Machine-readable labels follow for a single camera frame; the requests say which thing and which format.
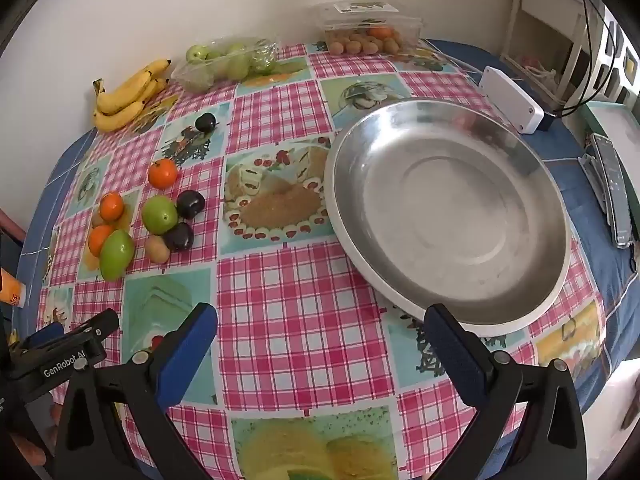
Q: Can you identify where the checked fruit-print tablecloth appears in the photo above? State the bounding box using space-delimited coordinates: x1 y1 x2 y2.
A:
15 37 640 480

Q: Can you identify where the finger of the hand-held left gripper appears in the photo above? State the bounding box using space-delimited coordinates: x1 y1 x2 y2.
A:
62 309 121 348
19 324 66 351

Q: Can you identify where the bag of green jujubes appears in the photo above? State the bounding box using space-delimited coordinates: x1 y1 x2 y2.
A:
171 35 278 93

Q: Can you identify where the pink checkered tablecloth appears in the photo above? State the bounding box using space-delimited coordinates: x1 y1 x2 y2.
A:
37 40 608 480

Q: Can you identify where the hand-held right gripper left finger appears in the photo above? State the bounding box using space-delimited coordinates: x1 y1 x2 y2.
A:
54 302 219 480

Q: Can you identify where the large metal bowl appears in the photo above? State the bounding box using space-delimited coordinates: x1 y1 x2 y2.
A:
324 100 572 338

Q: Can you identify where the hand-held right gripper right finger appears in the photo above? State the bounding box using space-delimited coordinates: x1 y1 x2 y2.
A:
422 303 587 480

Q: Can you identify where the dark plum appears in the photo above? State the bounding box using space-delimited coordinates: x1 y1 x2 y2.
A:
164 222 195 253

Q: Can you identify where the silver remote control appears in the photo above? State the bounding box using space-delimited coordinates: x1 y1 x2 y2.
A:
591 134 633 250

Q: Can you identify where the pink chair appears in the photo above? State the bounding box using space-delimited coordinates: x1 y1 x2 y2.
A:
0 207 27 246

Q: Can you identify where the pile of small longans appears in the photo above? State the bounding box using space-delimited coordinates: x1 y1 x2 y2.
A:
327 30 401 56

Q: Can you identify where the black cable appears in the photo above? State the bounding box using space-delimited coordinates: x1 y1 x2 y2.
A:
557 0 621 118

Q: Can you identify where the white plastic bag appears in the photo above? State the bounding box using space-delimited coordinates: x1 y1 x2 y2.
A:
520 55 558 86

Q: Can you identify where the bunch of yellow bananas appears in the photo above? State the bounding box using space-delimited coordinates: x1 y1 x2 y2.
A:
92 58 172 133

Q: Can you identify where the white power box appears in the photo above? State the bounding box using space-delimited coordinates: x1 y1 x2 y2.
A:
477 66 545 135

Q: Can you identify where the white cable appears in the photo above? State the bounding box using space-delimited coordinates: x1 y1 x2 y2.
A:
419 40 483 81

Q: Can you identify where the clear plastic fruit box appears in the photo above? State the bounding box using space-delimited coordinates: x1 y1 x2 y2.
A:
315 0 425 56

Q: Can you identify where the white shelf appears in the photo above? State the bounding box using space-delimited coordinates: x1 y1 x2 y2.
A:
500 0 596 111

